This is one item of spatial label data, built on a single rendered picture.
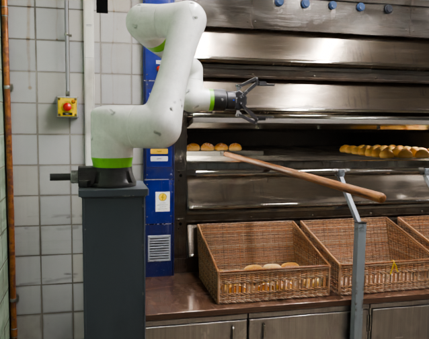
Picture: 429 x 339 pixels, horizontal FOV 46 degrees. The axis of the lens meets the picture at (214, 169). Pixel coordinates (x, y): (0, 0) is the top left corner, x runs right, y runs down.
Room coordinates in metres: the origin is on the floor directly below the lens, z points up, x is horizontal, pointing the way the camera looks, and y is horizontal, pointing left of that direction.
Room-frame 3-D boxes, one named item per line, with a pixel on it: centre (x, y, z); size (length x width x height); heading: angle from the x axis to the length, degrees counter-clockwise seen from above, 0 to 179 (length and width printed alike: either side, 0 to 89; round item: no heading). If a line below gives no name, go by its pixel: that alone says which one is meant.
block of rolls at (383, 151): (3.46, -1.19, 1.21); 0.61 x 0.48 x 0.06; 13
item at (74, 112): (2.51, 0.72, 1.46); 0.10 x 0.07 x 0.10; 103
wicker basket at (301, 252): (2.50, -0.23, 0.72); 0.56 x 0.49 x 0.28; 104
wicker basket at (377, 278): (2.64, -0.80, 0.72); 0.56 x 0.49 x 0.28; 104
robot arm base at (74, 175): (1.58, 0.38, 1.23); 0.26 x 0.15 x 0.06; 104
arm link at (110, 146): (1.59, 0.31, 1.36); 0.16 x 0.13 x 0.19; 70
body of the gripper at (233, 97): (2.17, -0.09, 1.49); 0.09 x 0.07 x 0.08; 104
